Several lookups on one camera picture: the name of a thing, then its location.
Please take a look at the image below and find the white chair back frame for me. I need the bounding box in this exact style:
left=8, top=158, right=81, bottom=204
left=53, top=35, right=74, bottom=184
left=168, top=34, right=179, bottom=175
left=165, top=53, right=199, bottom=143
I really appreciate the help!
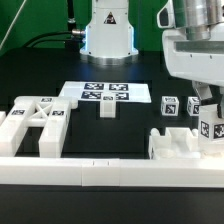
left=0, top=96, right=78, bottom=158

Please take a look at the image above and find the white U-shaped fence frame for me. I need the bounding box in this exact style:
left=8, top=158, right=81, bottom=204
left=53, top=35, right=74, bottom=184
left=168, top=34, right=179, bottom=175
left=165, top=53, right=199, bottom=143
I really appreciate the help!
left=0, top=151, right=224, bottom=188

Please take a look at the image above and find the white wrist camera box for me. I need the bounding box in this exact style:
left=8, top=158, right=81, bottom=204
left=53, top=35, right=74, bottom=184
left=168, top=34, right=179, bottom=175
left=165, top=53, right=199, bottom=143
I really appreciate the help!
left=157, top=0, right=174, bottom=28

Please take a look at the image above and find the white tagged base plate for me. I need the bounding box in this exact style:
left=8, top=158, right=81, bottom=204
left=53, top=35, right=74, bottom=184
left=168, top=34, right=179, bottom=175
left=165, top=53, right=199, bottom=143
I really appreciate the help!
left=60, top=81, right=151, bottom=103

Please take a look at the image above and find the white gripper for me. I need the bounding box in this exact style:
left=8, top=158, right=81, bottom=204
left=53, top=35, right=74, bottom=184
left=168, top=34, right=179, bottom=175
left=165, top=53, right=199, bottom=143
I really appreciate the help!
left=162, top=23, right=224, bottom=118

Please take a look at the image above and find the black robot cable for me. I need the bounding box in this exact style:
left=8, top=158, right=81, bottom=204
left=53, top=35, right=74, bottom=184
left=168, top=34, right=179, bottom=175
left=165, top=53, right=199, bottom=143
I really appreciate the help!
left=25, top=29, right=86, bottom=48

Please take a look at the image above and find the white chair seat panel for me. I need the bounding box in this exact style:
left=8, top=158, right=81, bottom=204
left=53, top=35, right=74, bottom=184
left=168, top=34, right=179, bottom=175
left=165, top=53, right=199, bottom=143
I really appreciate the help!
left=148, top=127, right=201, bottom=160

